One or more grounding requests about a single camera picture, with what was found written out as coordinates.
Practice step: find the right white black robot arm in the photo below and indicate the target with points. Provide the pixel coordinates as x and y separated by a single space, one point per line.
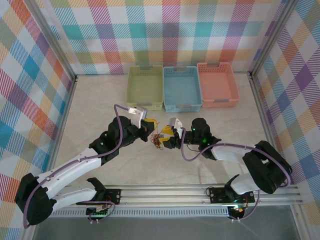
232 153

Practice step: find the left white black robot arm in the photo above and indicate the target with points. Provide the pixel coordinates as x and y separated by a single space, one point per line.
72 167

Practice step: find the green perforated plastic basket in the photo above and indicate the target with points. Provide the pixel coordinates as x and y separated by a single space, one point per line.
143 87

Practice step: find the blue perforated plastic basket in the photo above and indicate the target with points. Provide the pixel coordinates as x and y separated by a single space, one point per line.
182 87

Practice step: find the pink perforated plastic basket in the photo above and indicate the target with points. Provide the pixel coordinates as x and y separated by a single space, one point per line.
217 85

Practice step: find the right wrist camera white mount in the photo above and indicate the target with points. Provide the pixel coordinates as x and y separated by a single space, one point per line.
178 125

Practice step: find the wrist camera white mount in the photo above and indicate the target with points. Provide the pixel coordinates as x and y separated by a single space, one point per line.
178 125
140 112

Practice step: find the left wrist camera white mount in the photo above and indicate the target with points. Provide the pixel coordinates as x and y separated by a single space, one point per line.
140 112

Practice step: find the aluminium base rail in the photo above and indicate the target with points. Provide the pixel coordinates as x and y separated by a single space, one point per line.
162 193

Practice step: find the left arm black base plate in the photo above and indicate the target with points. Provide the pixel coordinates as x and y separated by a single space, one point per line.
113 196

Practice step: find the aluminium frame side rail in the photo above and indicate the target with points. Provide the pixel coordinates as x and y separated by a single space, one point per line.
69 96
260 100

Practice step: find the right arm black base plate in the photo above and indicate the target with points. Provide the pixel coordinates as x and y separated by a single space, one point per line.
217 195

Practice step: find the aluminium frame post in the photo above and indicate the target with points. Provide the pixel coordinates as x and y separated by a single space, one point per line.
55 42
271 37

